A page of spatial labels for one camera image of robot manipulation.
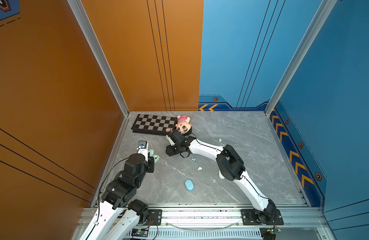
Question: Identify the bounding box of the mint green earbud case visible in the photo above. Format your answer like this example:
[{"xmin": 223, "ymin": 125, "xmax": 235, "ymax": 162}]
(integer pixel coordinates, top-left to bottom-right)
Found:
[{"xmin": 148, "ymin": 149, "xmax": 159, "ymax": 163}]

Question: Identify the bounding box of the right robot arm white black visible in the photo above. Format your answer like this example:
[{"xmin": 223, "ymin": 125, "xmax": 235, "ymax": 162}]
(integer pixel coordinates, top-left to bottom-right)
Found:
[{"xmin": 166, "ymin": 130, "xmax": 278, "ymax": 225}]

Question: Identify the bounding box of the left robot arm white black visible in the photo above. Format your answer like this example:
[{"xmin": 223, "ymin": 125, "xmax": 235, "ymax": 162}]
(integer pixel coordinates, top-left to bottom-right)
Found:
[{"xmin": 80, "ymin": 153, "xmax": 155, "ymax": 240}]

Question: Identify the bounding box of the blue earbud case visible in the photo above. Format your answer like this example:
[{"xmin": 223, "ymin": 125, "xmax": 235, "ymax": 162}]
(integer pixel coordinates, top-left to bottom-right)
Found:
[{"xmin": 184, "ymin": 180, "xmax": 194, "ymax": 191}]

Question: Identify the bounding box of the white earbud case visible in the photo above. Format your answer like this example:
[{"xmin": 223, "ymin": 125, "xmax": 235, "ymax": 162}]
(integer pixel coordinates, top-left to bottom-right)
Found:
[{"xmin": 219, "ymin": 171, "xmax": 225, "ymax": 180}]

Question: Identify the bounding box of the plush doll pink shirt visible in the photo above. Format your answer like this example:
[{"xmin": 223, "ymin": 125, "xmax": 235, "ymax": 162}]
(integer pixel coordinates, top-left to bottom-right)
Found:
[{"xmin": 175, "ymin": 115, "xmax": 192, "ymax": 135}]

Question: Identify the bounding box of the black white chessboard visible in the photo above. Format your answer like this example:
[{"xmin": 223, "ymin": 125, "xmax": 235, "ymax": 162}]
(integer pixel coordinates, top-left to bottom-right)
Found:
[{"xmin": 131, "ymin": 114, "xmax": 177, "ymax": 136}]

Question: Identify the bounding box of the green circuit board left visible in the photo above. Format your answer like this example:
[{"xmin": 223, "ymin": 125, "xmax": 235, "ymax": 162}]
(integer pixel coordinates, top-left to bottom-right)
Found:
[{"xmin": 131, "ymin": 229, "xmax": 149, "ymax": 239}]

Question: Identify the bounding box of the white vent grille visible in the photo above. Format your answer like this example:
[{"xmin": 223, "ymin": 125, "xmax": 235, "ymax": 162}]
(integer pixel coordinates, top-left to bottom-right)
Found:
[{"xmin": 146, "ymin": 228, "xmax": 263, "ymax": 240}]

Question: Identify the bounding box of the circuit board right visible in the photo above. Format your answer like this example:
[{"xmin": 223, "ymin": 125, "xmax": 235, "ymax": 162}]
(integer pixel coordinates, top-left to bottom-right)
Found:
[{"xmin": 266, "ymin": 227, "xmax": 282, "ymax": 235}]

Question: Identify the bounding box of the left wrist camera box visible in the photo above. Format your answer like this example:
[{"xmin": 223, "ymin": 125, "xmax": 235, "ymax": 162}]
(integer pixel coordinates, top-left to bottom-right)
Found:
[{"xmin": 137, "ymin": 141, "xmax": 148, "ymax": 161}]

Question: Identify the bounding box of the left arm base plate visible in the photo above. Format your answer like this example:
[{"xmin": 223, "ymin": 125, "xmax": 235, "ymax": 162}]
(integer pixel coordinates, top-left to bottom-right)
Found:
[{"xmin": 138, "ymin": 209, "xmax": 162, "ymax": 226}]

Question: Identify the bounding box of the aluminium front rail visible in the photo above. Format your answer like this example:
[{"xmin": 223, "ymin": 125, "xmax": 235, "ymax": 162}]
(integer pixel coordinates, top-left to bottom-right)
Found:
[{"xmin": 149, "ymin": 205, "xmax": 329, "ymax": 229}]

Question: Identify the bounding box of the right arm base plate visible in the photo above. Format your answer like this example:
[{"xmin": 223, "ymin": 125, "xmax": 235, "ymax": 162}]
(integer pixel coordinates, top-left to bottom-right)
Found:
[{"xmin": 241, "ymin": 209, "xmax": 284, "ymax": 226}]

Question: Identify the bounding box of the left corner aluminium post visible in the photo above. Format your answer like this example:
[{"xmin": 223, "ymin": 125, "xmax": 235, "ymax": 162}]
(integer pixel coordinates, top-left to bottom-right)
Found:
[{"xmin": 66, "ymin": 0, "xmax": 130, "ymax": 116}]

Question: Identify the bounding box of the corner aluminium post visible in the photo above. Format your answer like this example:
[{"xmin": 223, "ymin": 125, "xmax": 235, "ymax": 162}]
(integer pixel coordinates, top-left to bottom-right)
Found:
[
  {"xmin": 66, "ymin": 0, "xmax": 130, "ymax": 116},
  {"xmin": 264, "ymin": 0, "xmax": 337, "ymax": 117}
]

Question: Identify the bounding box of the right corner aluminium post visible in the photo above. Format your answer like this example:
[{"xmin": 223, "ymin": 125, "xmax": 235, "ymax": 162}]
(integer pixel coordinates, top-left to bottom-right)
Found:
[{"xmin": 264, "ymin": 0, "xmax": 337, "ymax": 117}]

